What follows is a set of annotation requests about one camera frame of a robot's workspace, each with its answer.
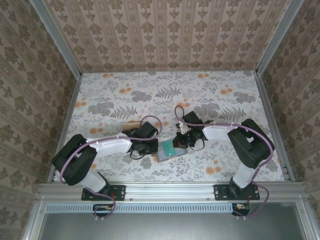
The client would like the teal credit card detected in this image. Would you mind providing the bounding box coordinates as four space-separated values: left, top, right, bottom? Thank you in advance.
162 141 178 158

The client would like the aluminium front beam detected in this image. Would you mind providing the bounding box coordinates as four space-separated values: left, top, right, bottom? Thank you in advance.
37 181 307 202

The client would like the grey metal panel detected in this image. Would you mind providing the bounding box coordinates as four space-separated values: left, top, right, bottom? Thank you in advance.
37 212 307 240

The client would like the black connector box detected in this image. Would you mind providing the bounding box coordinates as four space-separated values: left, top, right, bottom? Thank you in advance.
92 203 113 217
231 202 251 216

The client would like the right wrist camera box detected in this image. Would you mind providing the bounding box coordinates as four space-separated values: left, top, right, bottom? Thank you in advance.
177 121 191 133

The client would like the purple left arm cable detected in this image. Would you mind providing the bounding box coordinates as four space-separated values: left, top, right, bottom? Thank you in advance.
58 114 165 221

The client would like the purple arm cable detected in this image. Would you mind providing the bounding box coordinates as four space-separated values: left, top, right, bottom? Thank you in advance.
174 104 275 221
58 114 165 221

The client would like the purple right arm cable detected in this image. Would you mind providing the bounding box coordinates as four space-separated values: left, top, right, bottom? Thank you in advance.
174 104 275 221

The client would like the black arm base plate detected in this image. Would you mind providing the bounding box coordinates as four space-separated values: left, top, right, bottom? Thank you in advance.
213 184 261 201
81 184 126 201

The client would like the slotted grey cable duct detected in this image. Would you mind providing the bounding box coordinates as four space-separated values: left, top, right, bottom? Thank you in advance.
46 202 235 214

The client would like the aluminium side rail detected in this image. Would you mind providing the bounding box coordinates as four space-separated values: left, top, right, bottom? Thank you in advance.
254 70 296 183
47 73 83 183

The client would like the aluminium corner post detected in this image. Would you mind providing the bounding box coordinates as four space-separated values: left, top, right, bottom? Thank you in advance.
28 0 83 78
254 0 305 75

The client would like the aluminium frame bar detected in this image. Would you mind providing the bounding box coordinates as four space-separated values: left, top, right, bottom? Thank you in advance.
22 199 48 240
296 199 317 240

